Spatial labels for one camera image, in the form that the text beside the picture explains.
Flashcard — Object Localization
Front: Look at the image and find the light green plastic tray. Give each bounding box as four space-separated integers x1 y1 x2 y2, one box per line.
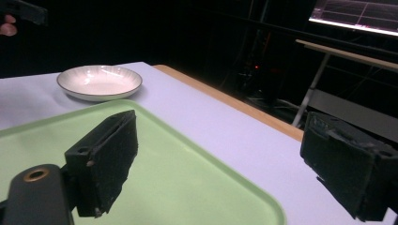
0 98 287 225

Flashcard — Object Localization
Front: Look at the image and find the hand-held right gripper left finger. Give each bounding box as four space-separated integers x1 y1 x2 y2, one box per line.
64 109 139 218

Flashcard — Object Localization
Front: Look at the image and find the white-legged side table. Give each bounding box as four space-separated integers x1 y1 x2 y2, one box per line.
292 38 398 144

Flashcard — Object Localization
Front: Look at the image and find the lit monitor screen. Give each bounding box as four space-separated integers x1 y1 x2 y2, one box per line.
308 0 398 38

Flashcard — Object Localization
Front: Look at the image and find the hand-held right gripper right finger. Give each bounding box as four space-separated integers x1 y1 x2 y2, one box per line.
299 111 398 223

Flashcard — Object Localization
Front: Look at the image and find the white fluted ceramic plate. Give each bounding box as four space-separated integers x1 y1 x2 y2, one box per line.
56 65 144 102

